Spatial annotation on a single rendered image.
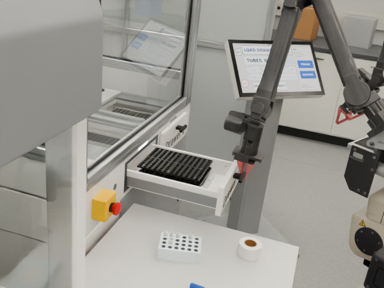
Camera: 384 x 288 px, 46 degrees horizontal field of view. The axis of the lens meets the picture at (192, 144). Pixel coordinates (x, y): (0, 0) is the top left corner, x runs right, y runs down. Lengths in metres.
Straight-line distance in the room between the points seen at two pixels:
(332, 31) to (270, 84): 0.25
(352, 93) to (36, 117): 1.06
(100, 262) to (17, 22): 0.94
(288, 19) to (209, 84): 1.70
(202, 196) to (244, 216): 1.28
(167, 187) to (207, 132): 1.82
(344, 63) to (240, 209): 1.43
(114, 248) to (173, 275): 0.20
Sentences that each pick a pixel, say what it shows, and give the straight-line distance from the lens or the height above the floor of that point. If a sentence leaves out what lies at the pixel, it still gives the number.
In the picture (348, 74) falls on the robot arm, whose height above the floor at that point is 1.30.
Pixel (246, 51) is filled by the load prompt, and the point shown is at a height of 1.15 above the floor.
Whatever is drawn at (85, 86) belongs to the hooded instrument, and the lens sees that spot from 0.64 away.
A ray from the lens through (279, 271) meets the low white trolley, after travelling 1.41.
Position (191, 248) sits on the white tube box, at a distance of 1.36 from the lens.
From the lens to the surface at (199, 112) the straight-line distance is 3.27.
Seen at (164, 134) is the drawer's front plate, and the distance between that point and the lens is 1.78.
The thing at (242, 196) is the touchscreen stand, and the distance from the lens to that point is 2.66.
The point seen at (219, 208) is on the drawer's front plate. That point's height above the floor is 0.85.
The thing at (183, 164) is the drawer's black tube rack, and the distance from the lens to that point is 1.60.
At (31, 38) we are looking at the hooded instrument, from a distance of 0.53.
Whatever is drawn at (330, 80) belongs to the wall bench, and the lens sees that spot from 4.37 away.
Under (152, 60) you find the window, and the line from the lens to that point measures 1.61.
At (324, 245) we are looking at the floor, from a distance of 3.00.
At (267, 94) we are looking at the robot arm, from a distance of 1.50.
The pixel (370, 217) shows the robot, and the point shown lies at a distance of 1.70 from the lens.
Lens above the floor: 1.60
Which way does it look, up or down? 23 degrees down
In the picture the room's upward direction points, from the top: 6 degrees clockwise
